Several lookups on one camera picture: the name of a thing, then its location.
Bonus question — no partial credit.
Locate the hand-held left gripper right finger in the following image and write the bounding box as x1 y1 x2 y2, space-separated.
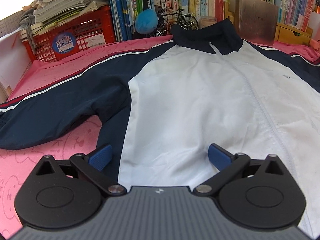
193 143 290 197

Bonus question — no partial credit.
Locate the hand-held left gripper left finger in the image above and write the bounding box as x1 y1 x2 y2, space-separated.
31 144 127 196

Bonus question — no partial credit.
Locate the navy white red jacket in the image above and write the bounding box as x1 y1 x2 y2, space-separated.
0 19 320 233

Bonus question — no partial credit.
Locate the pink rabbit print towel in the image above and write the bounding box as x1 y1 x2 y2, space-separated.
0 34 320 238

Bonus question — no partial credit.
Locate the large red plastic basket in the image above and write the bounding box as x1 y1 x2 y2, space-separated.
22 5 117 62

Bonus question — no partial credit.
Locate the white panel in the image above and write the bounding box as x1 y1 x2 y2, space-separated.
0 34 33 98

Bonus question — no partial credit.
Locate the black model bicycle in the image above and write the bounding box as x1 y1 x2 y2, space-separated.
152 6 199 38

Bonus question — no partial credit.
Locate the brown cardboard box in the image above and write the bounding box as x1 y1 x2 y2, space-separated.
235 0 279 47

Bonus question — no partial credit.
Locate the blue plush ball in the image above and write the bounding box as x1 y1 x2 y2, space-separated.
135 9 158 34

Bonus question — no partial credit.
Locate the wooden drawer box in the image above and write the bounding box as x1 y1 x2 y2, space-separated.
275 22 313 46

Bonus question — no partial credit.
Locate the stack of paper booklets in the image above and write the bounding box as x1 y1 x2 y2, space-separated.
19 0 110 40

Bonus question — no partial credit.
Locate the grey grid cutting mat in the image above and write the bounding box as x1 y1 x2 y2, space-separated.
0 10 25 38

